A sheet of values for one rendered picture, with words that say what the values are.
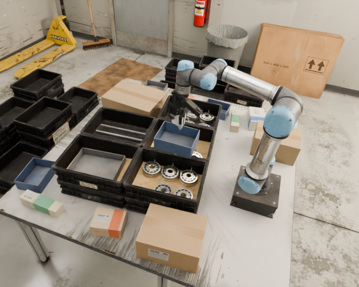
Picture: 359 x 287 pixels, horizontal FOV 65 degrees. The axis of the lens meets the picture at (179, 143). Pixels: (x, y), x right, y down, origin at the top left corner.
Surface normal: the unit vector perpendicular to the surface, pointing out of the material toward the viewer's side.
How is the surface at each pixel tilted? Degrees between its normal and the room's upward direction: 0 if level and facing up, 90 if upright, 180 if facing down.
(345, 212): 0
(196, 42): 90
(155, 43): 90
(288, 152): 90
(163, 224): 0
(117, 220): 0
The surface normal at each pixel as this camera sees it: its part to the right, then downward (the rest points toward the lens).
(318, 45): -0.32, 0.49
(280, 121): -0.54, 0.45
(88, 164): 0.06, -0.74
